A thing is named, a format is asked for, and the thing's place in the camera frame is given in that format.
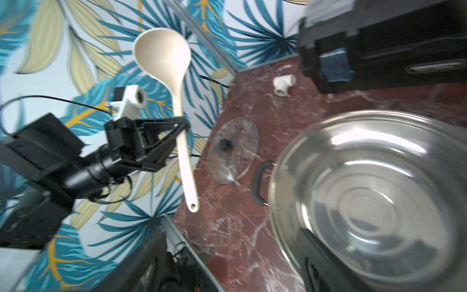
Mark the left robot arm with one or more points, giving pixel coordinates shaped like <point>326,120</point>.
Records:
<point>48,155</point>

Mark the stainless steel pot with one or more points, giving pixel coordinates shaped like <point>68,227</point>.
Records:
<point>385,191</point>

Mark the left aluminium frame post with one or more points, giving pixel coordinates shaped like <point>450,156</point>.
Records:
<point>207,22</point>

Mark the white pvc pipe fitting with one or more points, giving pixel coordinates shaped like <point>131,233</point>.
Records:
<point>283,83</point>

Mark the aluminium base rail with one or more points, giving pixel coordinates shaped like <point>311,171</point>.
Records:
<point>192,273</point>

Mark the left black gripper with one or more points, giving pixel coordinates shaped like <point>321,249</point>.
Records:
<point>143,144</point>

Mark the glass pot lid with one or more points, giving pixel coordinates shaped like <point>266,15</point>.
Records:
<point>233,150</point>

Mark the black plastic toolbox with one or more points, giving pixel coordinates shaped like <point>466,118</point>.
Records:
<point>369,45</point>

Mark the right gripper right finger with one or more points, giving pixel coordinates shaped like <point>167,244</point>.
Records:
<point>321,270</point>

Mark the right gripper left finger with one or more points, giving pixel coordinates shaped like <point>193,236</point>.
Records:
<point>128,273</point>

